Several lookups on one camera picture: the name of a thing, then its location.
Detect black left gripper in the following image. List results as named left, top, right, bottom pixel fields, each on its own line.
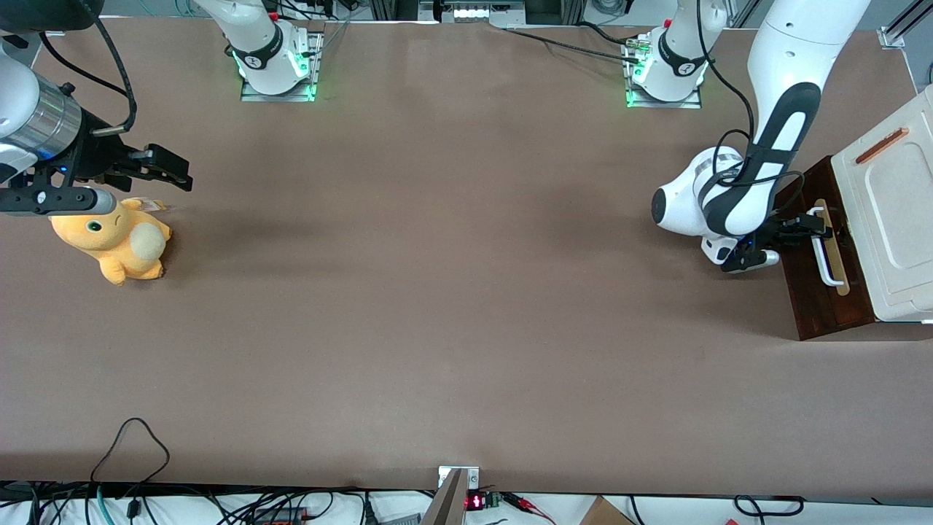
left=743, top=209, right=835, bottom=252

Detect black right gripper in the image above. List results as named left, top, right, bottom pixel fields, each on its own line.
left=29, top=109, right=194, bottom=193

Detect white drawer handle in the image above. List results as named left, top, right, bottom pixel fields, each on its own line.
left=805, top=206, right=846, bottom=287

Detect dark wooden drawer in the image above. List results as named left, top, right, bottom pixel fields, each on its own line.
left=773, top=155, right=872, bottom=341

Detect wooden cabinet with white top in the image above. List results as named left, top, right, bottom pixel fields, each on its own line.
left=769, top=84, right=933, bottom=341

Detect yellow plush toy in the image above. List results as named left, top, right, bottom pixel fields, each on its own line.
left=50, top=197, right=173, bottom=287

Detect brown cardboard piece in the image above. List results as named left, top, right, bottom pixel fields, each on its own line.
left=579, top=496, right=635, bottom=525

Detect white power strip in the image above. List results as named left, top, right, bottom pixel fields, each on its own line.
left=443, top=0, right=527, bottom=24

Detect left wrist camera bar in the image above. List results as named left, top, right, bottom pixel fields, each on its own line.
left=722, top=248, right=781, bottom=274

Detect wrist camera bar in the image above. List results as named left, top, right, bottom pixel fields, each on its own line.
left=722, top=248, right=781, bottom=274
left=0, top=187, right=117, bottom=217

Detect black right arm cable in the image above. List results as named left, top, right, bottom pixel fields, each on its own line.
left=40, top=15, right=139, bottom=138

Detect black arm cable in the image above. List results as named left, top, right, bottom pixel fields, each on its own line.
left=696, top=0, right=806, bottom=212
left=40, top=15, right=139, bottom=138

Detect copper lid handle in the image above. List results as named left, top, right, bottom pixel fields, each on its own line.
left=855, top=128, right=910, bottom=165

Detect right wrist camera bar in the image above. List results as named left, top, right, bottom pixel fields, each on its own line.
left=0, top=187, right=117, bottom=217

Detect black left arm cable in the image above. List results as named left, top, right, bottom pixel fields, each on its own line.
left=696, top=0, right=806, bottom=212

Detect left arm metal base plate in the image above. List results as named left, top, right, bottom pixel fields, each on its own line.
left=623, top=36, right=703, bottom=110

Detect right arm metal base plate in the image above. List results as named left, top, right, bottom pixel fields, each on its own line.
left=241, top=29, right=325, bottom=103

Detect aluminium frame extrusion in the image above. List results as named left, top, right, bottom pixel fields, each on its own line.
left=878, top=0, right=933, bottom=50

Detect short black table cable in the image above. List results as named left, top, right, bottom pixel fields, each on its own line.
left=579, top=20, right=636, bottom=47

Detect black flat looped cable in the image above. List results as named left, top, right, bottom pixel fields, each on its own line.
left=733, top=495, right=806, bottom=517

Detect long black table cable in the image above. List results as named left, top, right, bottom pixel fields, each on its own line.
left=503, top=28, right=641, bottom=63

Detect red and black clip wires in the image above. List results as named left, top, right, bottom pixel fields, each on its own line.
left=501, top=492, right=558, bottom=525

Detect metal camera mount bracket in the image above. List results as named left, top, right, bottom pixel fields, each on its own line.
left=419, top=467, right=482, bottom=525

